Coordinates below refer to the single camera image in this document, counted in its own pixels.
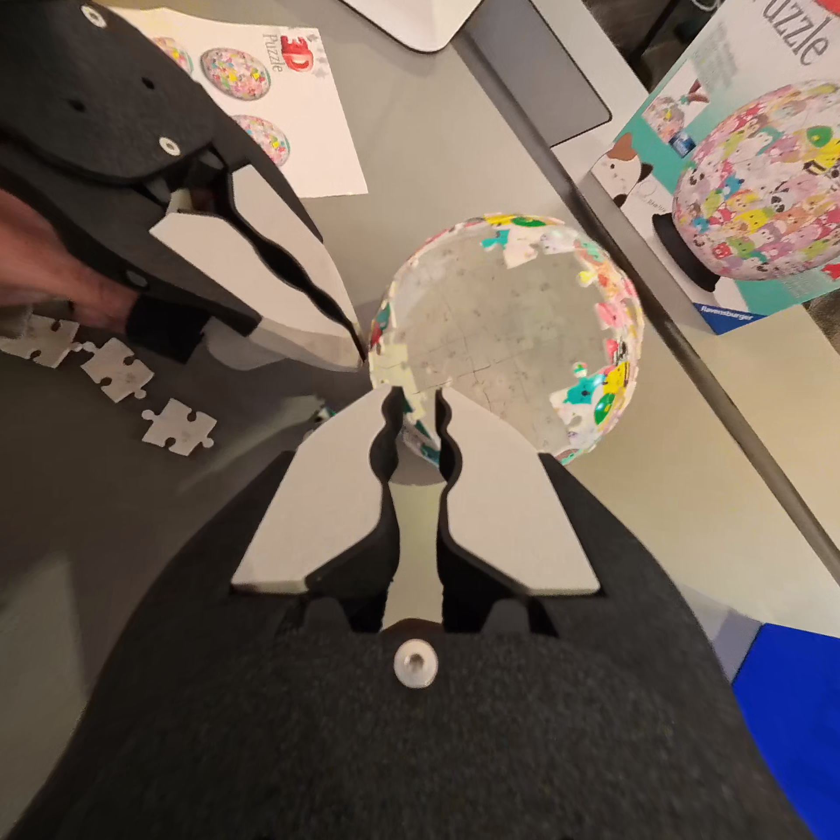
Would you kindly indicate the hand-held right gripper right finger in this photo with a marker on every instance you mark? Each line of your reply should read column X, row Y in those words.
column 518, row 518

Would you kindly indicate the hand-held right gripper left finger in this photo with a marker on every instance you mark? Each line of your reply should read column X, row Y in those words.
column 321, row 512

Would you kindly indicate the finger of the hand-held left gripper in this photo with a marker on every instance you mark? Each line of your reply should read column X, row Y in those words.
column 289, row 229
column 223, row 262

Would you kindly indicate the white puzzle pieces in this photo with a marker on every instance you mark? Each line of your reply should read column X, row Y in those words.
column 177, row 426

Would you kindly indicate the colourful puzzle ball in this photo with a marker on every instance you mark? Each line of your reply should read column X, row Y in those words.
column 499, row 315

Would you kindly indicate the printed puzzle instruction leaflet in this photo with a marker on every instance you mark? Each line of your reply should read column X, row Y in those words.
column 321, row 151

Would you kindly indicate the puzzle ball cardboard box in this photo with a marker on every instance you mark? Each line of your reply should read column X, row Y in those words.
column 722, row 98

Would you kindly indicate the person's left hand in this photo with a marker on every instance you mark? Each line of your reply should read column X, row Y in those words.
column 46, row 262

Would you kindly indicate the dark grey pad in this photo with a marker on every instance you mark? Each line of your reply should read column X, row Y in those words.
column 544, row 85

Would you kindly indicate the blue plastic bin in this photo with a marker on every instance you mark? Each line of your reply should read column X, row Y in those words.
column 800, row 722

